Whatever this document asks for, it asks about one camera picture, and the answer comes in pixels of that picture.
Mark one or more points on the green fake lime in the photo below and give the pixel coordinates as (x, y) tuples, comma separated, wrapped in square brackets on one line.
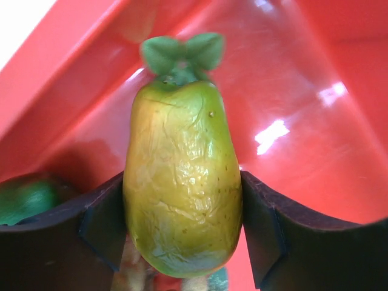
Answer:
[(31, 194)]

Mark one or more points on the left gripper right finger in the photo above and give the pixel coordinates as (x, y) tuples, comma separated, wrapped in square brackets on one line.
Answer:
[(292, 247)]

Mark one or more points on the yellow green fake mango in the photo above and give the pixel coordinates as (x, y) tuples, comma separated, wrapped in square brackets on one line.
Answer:
[(182, 189)]

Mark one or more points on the red plastic tray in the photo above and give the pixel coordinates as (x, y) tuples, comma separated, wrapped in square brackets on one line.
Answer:
[(304, 84)]

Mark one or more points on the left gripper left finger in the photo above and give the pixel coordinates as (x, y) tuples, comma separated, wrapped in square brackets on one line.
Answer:
[(75, 246)]

